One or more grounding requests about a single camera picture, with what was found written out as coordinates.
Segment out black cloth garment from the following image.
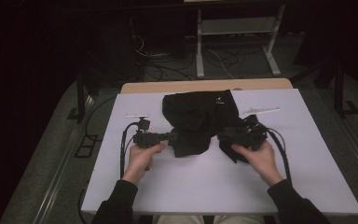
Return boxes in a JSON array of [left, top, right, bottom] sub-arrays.
[[161, 90, 254, 164]]

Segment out black floor cable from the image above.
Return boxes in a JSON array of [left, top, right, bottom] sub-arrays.
[[83, 94, 119, 143]]

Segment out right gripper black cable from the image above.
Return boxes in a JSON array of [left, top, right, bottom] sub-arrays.
[[264, 125, 293, 185]]

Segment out white metal stand frame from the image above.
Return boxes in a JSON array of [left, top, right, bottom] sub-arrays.
[[195, 4, 287, 79]]

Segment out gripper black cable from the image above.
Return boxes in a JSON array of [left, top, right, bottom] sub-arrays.
[[264, 125, 293, 185], [119, 120, 144, 180]]

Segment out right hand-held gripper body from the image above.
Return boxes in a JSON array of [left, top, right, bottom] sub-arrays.
[[232, 106, 281, 152]]

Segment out black metal stand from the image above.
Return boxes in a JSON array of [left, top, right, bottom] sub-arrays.
[[313, 59, 358, 119], [66, 71, 101, 124]]

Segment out black floor frame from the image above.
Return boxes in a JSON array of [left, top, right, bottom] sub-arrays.
[[74, 133, 99, 159]]

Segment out person's left hand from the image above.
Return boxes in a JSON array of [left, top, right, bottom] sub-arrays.
[[121, 143, 167, 187]]

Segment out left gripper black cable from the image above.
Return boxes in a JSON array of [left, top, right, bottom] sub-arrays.
[[119, 120, 144, 180]]

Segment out person's right hand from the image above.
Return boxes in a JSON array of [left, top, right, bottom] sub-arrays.
[[231, 143, 284, 188]]

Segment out white table board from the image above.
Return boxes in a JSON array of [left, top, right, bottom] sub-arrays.
[[81, 88, 358, 217]]

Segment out person's legs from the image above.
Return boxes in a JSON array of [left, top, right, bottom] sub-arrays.
[[152, 215, 266, 224]]

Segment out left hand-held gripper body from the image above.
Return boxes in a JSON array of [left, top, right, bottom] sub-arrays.
[[124, 114, 169, 149]]

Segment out tangle of floor cables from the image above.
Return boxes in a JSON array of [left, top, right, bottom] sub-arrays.
[[131, 34, 241, 82]]

